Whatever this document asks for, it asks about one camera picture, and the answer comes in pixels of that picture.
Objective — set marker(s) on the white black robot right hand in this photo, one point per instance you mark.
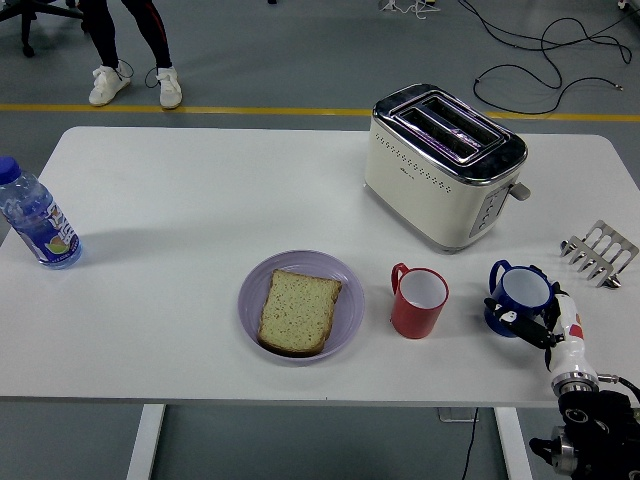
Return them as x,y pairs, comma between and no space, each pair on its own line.
570,350

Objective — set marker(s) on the blue enamel cup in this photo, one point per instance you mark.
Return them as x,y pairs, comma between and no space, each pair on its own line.
522,287

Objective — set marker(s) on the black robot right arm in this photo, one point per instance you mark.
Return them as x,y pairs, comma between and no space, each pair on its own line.
595,425

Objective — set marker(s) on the red enamel cup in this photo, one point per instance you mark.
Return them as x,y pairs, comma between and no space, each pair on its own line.
412,316

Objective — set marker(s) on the bread slice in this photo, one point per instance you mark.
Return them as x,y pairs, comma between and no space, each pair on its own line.
300,315

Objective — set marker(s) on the metal toast rack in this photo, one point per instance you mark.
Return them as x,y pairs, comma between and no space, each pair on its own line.
600,246

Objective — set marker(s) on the white table leg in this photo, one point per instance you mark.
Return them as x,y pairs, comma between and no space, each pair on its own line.
146,440
514,445

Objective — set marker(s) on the grey box under table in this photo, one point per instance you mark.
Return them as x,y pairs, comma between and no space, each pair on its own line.
452,415

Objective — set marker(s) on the cream chrome toaster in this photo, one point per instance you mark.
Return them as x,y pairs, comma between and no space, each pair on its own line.
425,200

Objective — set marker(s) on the lilac plate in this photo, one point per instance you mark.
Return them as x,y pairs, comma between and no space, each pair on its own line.
248,302

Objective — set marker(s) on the person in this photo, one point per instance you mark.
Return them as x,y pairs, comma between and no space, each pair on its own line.
107,85

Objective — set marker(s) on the clear blue-capped drink bottle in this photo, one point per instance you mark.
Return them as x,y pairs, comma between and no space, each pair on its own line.
40,220

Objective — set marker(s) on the black office chair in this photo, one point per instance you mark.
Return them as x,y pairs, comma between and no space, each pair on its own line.
26,30

